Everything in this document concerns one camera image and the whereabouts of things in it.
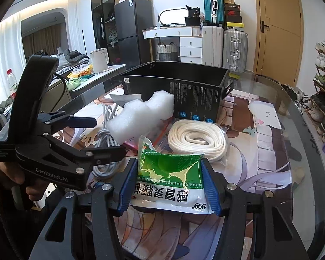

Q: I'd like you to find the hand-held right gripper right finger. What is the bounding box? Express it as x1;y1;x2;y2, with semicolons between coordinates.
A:
200;157;312;260

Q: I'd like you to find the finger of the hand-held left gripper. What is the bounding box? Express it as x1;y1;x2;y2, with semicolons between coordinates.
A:
38;112;97;136
43;135;127;169

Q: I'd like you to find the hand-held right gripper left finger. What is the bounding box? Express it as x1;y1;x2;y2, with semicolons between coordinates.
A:
30;157;138;260

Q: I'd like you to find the white cable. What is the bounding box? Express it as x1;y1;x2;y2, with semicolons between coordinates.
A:
91;104;130;179

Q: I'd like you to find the white red-edged packet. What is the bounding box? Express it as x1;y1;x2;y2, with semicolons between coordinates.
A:
123;120;176;152

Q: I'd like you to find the green medicine packet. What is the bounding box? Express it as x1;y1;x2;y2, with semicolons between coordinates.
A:
135;135;216;214

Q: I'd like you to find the white foam piece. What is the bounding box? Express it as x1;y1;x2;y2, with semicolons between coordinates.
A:
107;90;175;144

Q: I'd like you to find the bagged white rope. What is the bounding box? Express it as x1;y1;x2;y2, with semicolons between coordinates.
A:
167;119;229;166

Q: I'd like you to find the black cardboard box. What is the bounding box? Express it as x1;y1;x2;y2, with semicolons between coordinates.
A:
120;61;235;124

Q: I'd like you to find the person's left hand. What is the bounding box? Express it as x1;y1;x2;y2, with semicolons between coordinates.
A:
0;162;48;203

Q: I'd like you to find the clear water bottle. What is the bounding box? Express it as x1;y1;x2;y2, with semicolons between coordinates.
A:
7;69;18;99

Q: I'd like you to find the green plastic bag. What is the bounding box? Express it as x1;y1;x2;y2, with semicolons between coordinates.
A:
66;77;90;91

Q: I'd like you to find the grey side table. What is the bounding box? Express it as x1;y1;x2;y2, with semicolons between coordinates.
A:
47;63;126;109

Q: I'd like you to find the yellow snack bag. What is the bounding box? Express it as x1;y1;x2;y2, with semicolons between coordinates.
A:
68;65;94;80

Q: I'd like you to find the white curtain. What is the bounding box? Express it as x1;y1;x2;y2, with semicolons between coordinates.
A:
0;8;26;106

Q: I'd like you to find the grey plastic pouch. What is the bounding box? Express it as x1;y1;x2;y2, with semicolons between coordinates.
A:
109;93;143;109

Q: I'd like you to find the dark clothes pile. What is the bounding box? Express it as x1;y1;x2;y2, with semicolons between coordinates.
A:
55;49;90;68

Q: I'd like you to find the printed desk mat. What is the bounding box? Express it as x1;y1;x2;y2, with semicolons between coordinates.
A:
57;89;291;260

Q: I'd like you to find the white electric kettle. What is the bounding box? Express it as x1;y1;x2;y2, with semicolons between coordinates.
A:
90;48;109;73

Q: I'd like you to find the dark glass wardrobe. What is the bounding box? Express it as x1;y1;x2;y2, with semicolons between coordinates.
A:
91;0;115;68

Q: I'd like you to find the dark grey fridge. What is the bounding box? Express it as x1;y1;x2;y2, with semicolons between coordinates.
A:
114;0;152;69

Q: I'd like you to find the woven laundry basket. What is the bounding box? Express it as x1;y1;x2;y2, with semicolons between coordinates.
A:
157;42;178;61

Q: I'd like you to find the pile of loose shoes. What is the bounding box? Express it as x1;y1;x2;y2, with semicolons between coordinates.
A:
280;83;312;109

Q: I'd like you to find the group of racked shoes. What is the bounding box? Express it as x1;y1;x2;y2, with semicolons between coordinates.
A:
301;41;325;143

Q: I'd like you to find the white dresser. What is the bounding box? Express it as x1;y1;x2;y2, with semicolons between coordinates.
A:
143;27;203;65

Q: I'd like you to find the silver suitcase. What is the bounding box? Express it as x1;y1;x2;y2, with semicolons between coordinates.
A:
223;29;249;73

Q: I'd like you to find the white suitcase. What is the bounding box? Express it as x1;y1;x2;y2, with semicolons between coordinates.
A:
202;26;224;67

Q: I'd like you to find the oval mirror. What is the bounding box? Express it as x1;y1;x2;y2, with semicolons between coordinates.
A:
158;8;191;25

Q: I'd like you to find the wooden shoe rack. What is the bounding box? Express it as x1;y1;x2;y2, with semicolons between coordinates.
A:
311;41;325;144

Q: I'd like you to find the black bag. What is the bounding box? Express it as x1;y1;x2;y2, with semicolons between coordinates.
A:
185;5;205;27

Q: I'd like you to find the yellow black shoe box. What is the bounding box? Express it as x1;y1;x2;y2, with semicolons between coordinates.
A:
226;22;245;31

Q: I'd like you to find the wooden door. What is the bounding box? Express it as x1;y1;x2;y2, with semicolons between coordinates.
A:
253;0;304;87

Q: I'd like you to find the teal suitcase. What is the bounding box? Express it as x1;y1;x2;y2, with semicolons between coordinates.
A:
203;0;225;28

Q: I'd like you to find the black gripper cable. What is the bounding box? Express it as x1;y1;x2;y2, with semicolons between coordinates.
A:
53;73;71;106

